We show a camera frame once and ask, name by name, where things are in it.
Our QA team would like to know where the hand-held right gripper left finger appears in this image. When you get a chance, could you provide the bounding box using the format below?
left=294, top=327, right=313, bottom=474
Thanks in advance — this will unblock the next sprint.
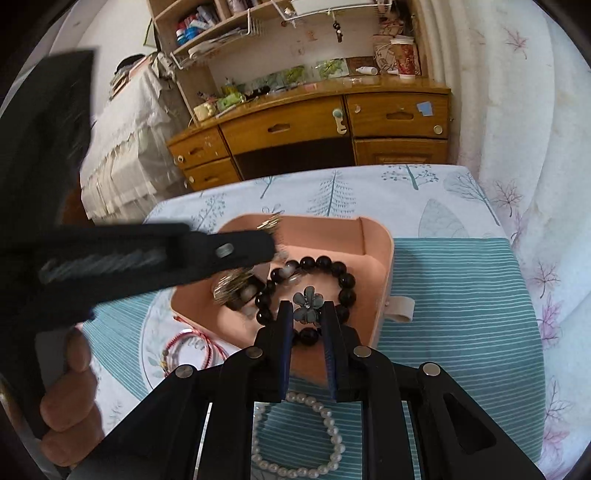
left=69, top=301, right=296, bottom=480

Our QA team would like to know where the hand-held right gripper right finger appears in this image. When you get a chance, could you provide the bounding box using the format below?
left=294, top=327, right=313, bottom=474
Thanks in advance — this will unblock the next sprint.
left=321, top=301, right=546, bottom=480

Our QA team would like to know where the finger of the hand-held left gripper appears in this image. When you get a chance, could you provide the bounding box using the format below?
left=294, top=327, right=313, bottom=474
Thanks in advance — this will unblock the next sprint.
left=37, top=223, right=277, bottom=309

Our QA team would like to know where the grey flower hair clip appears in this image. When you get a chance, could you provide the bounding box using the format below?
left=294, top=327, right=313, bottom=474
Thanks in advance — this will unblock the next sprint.
left=292, top=286, right=328, bottom=326

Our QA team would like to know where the pink jewelry tray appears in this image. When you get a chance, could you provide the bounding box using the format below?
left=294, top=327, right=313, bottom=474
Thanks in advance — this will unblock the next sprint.
left=170, top=213, right=415, bottom=386

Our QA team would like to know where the gold metallic jewelry piece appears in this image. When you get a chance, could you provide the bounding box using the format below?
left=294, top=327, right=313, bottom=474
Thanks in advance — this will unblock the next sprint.
left=213, top=271, right=265, bottom=311

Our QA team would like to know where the person's left hand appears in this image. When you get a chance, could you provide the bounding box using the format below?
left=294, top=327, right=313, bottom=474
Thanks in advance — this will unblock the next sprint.
left=39, top=325, right=105, bottom=468

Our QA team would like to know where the pale translucent bead earring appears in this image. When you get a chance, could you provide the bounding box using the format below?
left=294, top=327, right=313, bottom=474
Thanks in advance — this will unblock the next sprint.
left=276, top=260, right=303, bottom=283

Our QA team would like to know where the white lace furniture cover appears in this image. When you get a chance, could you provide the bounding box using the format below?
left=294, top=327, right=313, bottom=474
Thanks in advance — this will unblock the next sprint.
left=81, top=58, right=186, bottom=223

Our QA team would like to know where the tree and stripe print cloth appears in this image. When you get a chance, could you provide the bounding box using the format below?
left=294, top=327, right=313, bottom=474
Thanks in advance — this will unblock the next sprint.
left=76, top=164, right=552, bottom=480

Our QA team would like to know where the wooden desk with drawers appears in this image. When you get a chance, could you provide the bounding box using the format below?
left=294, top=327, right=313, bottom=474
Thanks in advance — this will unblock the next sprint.
left=166, top=74, right=453, bottom=192

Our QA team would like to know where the green floral card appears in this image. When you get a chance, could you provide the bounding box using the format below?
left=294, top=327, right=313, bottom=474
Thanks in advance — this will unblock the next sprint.
left=273, top=65, right=306, bottom=86
left=316, top=58, right=350, bottom=78

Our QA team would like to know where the wooden desk hutch shelf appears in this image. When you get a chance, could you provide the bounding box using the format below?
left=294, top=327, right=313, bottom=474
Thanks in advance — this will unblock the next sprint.
left=145, top=0, right=435, bottom=121

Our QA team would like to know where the white printed mug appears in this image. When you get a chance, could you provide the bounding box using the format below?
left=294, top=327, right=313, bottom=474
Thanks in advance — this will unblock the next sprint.
left=372, top=41, right=393, bottom=75

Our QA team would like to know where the red print paper cup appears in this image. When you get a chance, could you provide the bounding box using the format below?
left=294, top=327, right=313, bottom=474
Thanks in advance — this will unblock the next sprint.
left=390, top=38, right=419, bottom=80

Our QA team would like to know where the white leaf print curtain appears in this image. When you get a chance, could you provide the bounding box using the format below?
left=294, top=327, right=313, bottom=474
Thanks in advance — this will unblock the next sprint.
left=427, top=0, right=591, bottom=480

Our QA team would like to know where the red string bracelet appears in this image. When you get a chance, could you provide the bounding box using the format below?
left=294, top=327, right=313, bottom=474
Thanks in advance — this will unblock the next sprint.
left=159, top=318, right=229, bottom=377

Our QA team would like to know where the black bead bracelet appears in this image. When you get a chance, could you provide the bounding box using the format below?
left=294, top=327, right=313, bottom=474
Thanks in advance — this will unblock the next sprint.
left=255, top=256, right=356, bottom=347

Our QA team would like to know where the white pearl bracelet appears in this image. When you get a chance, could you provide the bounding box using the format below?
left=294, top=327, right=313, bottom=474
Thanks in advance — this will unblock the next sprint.
left=252, top=391, right=346, bottom=480

